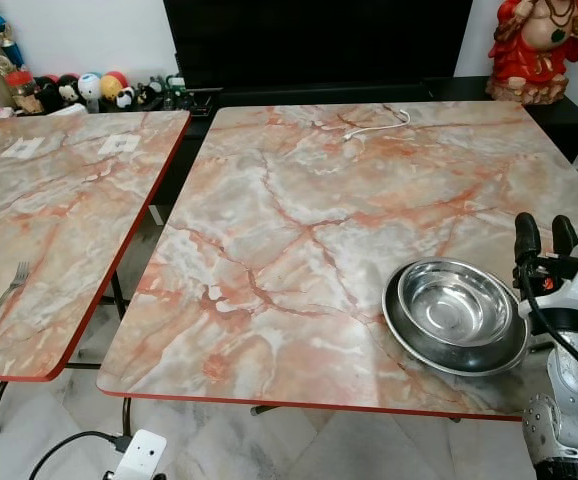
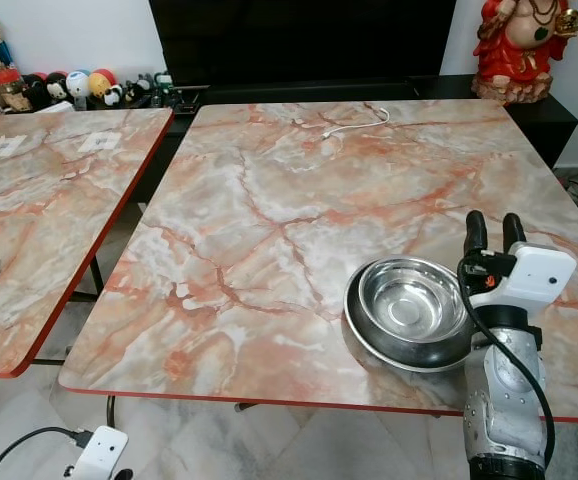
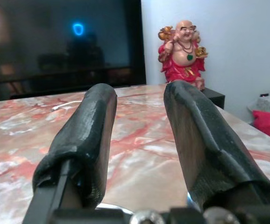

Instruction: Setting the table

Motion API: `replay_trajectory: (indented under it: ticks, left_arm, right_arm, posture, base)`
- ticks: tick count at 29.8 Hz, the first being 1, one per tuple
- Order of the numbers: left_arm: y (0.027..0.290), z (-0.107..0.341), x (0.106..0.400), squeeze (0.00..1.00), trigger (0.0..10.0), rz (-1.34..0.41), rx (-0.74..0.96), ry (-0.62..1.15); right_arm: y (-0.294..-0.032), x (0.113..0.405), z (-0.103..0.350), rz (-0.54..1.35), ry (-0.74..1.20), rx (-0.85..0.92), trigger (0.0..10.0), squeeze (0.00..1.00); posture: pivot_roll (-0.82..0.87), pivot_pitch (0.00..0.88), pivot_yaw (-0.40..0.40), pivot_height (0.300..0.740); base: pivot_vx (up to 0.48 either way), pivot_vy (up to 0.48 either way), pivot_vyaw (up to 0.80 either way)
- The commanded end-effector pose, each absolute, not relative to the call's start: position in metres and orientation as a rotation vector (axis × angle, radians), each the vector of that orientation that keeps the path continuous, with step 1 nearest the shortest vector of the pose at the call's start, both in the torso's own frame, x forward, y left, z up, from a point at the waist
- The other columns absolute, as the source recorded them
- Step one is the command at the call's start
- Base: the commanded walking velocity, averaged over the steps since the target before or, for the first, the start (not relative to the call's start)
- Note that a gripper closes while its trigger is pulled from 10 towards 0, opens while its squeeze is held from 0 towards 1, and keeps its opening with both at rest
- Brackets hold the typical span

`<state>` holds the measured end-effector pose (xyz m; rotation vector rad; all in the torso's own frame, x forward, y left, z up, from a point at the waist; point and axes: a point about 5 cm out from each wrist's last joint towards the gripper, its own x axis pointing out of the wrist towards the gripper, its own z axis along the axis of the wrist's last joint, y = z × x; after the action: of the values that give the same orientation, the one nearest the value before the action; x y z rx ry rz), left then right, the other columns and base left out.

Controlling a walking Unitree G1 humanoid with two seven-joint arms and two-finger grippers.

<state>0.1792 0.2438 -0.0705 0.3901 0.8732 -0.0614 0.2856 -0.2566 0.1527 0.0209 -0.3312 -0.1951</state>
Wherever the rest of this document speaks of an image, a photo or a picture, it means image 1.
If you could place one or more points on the narrow marble pattern table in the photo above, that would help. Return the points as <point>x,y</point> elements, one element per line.
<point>59,220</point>

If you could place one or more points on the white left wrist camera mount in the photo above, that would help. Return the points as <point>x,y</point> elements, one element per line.
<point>141,458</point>

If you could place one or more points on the steel fork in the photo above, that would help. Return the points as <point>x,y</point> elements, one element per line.
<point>9,288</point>

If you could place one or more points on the small steel bowl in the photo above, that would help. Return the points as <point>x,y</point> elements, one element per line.
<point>456,300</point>

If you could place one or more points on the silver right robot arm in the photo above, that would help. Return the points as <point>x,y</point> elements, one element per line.
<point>574,410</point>

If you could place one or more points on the trophy with blue ribbon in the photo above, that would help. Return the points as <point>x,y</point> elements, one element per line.
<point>4,45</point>

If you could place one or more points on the yellow and red figurine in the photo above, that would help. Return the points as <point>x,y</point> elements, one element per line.
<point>115,82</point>

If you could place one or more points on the black television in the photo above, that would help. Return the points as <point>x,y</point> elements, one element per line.
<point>319,40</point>

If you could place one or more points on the large marble pattern table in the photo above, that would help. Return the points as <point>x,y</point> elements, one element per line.
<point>299,250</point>

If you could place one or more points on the white and blue figurine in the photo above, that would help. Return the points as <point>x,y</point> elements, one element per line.
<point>90,88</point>

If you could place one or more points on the white paper sheet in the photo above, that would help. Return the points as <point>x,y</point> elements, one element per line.
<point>119,144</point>
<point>22,148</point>

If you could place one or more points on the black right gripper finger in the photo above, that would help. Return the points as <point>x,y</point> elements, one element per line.
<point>527,238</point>
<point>565,235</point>

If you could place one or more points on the black mouse figurine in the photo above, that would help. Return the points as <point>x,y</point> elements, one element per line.
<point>46,92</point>

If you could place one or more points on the red laughing buddha statue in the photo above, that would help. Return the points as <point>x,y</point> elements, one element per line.
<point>529,50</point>

